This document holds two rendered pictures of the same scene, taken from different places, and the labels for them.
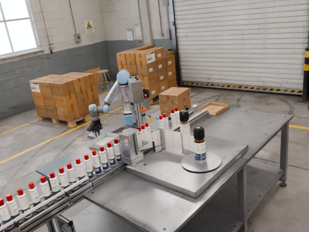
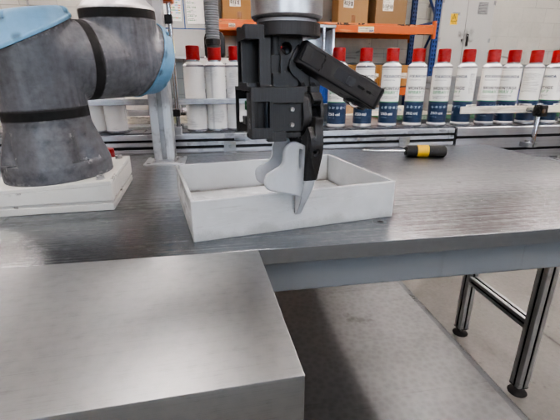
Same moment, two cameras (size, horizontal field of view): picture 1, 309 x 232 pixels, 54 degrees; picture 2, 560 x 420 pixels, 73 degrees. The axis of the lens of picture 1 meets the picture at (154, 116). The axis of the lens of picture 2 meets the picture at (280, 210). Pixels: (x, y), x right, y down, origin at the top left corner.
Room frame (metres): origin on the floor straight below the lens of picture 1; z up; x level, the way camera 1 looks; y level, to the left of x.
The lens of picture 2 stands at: (3.21, 0.86, 1.01)
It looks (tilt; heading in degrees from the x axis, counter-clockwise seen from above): 19 degrees down; 217
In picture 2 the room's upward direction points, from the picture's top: straight up
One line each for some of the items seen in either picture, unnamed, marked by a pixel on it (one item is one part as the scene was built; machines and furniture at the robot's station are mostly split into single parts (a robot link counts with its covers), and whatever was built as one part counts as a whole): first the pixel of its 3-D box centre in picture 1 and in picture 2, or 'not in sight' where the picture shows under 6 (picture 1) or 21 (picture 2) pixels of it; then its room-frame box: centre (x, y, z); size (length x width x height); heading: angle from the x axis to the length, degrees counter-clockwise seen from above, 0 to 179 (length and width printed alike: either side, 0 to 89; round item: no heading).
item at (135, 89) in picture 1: (135, 90); not in sight; (2.59, 0.13, 1.38); 0.17 x 0.10 x 0.19; 11
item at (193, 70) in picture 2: (147, 133); (195, 89); (2.53, 0.08, 0.98); 0.05 x 0.05 x 0.20
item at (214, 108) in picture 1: (212, 108); not in sight; (3.33, -0.69, 0.85); 0.30 x 0.26 x 0.04; 136
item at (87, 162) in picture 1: (88, 166); (440, 88); (2.04, 0.54, 0.98); 0.05 x 0.05 x 0.20
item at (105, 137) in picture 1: (104, 140); (276, 188); (2.78, 0.53, 0.86); 0.27 x 0.20 x 0.05; 146
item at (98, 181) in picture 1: (157, 141); (153, 141); (2.61, 0.00, 0.85); 1.65 x 0.11 x 0.05; 136
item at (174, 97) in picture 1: (175, 102); not in sight; (3.32, -0.26, 0.99); 0.30 x 0.24 x 0.27; 144
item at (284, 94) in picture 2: (96, 124); (280, 84); (2.85, 0.59, 1.00); 0.09 x 0.08 x 0.12; 146
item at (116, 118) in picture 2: (162, 125); (112, 89); (2.67, -0.06, 0.98); 0.05 x 0.05 x 0.20
